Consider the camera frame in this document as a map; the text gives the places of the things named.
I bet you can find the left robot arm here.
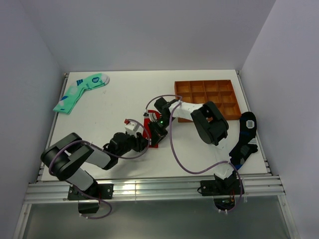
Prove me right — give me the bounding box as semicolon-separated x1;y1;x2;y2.
40;132;149;199

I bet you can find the red santa sock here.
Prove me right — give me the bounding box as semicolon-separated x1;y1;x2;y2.
142;111;161;149

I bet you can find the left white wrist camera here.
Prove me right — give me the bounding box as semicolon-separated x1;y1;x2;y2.
124;119;140;137

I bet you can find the orange compartment tray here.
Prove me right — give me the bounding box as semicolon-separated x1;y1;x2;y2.
174;80;241;120

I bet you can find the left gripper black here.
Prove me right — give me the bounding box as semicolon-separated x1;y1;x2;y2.
117;130;150;158

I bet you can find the mint green patterned sock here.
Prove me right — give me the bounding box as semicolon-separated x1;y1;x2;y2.
53;73;110;115

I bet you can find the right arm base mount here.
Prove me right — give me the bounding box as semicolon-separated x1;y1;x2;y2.
197;178;245;211

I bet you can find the aluminium frame rail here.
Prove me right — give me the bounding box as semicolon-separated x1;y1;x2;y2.
24;175;286;204

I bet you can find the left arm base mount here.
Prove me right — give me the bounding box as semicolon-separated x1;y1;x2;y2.
67;183;114;219

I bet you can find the black blue sock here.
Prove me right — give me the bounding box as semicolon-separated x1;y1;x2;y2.
229;112;258;170

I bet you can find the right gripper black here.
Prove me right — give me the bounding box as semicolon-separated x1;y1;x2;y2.
148;116;175;147

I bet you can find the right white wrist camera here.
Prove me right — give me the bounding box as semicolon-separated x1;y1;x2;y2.
143;110;161;123

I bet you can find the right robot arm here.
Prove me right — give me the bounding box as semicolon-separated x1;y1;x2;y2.
148;95;235;194

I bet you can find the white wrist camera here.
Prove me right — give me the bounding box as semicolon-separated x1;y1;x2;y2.
143;110;161;123
124;119;140;137

